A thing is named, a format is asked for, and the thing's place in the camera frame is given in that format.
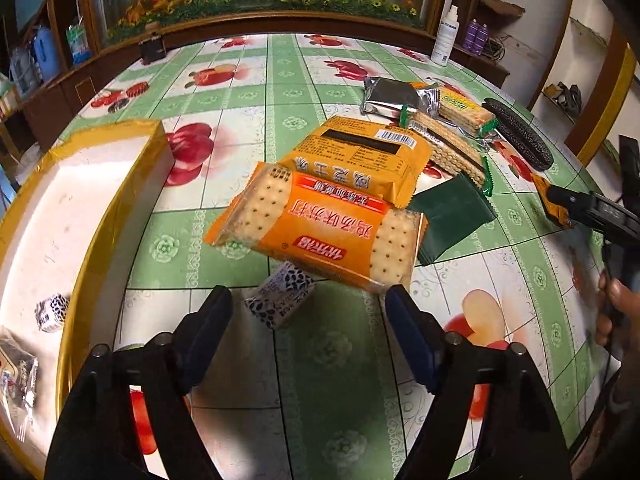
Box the white spray bottle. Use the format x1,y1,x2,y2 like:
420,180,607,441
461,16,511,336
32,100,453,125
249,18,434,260
431,5,460,67

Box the wooden shelf cabinet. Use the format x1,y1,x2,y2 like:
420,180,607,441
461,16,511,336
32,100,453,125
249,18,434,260
0,57,98,161

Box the white black-speckled candy pack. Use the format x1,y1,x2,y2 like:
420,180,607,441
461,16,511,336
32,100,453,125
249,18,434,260
245,262,317,331

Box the black glasses case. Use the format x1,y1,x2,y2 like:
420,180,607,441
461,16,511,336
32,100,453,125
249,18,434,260
482,97,554,171

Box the blue green plastic bag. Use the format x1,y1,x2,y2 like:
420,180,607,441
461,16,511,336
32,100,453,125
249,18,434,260
66,17,93,66

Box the clear plastic snack packet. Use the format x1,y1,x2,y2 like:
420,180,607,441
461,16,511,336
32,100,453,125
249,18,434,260
0,327,40,442

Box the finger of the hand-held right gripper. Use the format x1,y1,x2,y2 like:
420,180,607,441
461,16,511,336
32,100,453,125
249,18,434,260
547,185,640,241
619,135,640,198

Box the long wafer packet green ends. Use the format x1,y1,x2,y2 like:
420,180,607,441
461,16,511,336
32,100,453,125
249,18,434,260
400,105,493,196

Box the silver foil snack packet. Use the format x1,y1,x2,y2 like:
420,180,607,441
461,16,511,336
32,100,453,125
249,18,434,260
360,76,441,118

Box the small black white patterned candy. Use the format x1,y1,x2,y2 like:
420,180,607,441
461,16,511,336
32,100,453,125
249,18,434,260
34,294,69,333

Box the person's right hand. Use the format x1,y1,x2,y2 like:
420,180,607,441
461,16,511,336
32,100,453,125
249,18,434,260
596,269,640,348

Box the dark green snack packet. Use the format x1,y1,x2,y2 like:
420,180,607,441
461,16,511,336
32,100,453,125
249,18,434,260
410,172,498,266

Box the yellow cardboard box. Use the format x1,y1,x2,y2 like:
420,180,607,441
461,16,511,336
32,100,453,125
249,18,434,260
0,120,176,477

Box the orange cracker packet clear window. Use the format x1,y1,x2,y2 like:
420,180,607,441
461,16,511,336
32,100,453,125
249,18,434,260
205,162,428,293

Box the dark glass jar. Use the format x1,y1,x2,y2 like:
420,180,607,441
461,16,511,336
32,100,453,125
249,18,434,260
140,24,167,64

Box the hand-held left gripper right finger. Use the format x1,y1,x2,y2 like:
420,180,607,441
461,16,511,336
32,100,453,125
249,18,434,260
385,285,573,480

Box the fruit print green tablecloth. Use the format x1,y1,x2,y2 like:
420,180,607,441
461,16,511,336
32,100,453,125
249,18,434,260
55,32,626,480

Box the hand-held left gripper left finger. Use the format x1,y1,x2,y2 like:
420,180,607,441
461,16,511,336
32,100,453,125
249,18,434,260
45,286,233,480

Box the yellow green wafer packet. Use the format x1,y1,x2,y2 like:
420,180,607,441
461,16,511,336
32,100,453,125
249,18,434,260
435,87,498,136

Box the purple bottles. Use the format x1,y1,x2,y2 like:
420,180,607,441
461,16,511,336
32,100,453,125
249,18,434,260
462,19,489,54

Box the orange biscuit packet black stripe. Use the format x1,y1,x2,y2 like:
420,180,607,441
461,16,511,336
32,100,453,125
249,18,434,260
277,116,433,208

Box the blue thermos flask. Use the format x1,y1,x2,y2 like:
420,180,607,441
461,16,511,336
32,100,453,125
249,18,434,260
31,25,61,82

